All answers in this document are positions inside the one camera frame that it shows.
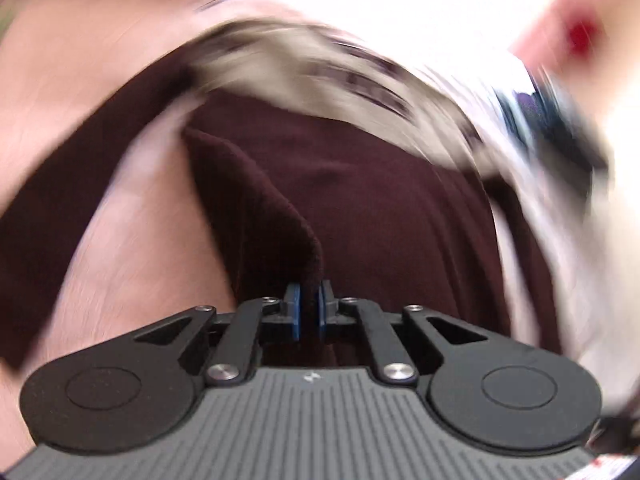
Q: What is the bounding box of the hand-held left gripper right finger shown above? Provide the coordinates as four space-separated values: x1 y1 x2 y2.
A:
316 281 490 386

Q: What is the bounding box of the red object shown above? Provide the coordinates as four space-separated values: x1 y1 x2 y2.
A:
562 7 603 56

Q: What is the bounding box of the white cloth with dark print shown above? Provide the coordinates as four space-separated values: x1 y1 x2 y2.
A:
187 20 640 416

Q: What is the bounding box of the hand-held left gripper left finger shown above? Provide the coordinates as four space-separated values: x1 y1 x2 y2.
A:
134 283 304 387

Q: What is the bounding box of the maroon knit garment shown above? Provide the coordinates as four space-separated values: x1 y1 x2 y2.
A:
0 57 562 376

